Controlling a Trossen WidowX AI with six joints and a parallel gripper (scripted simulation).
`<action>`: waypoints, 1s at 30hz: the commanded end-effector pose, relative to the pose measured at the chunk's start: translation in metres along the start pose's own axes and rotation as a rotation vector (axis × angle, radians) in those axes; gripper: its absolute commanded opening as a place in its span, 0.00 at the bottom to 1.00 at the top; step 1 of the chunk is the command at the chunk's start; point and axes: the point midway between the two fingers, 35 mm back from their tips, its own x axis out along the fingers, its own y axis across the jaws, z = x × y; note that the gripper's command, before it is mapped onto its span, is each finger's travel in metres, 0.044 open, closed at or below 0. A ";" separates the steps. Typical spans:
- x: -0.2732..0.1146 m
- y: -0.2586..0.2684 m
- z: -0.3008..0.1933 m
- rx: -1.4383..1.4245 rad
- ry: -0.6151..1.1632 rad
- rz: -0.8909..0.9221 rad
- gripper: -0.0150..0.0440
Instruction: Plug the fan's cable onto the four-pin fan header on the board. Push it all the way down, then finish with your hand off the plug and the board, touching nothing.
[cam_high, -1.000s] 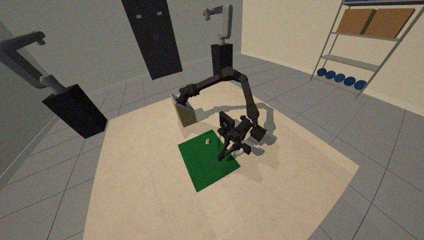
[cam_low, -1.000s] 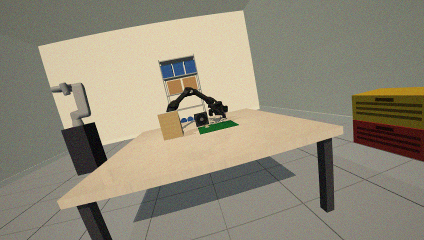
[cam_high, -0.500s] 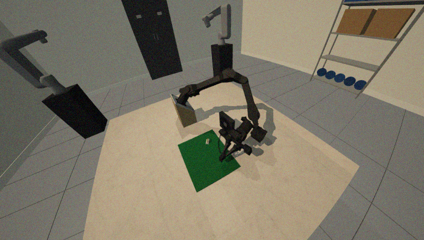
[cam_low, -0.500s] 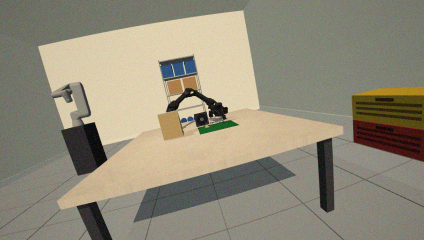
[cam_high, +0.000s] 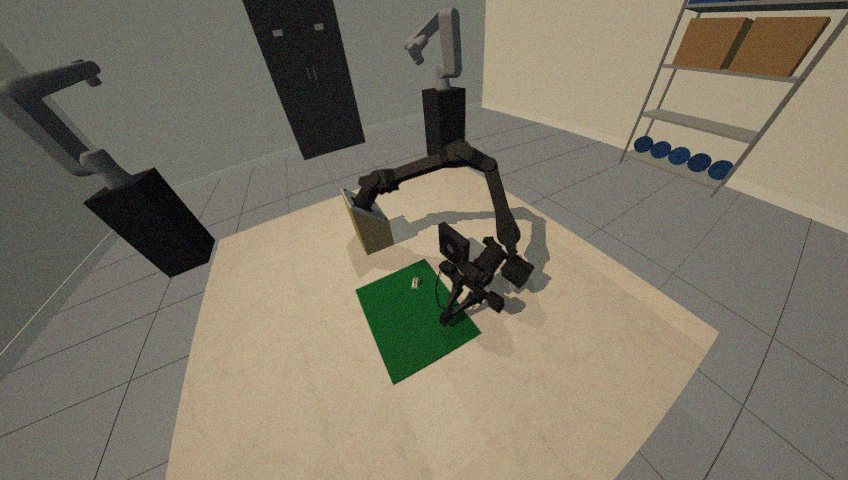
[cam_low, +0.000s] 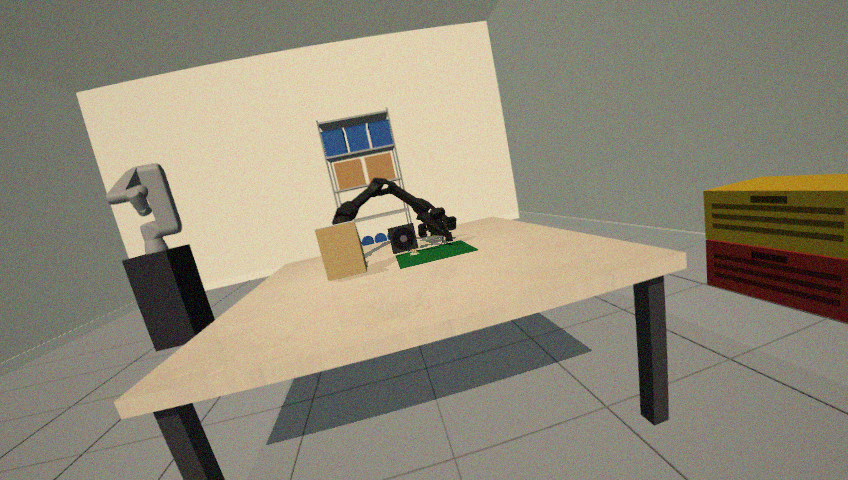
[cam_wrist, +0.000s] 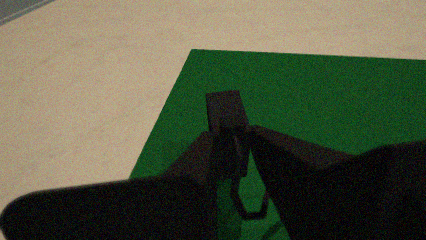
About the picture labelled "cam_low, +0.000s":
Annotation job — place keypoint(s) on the green circuit board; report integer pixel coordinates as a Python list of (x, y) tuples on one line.
[(443, 251)]

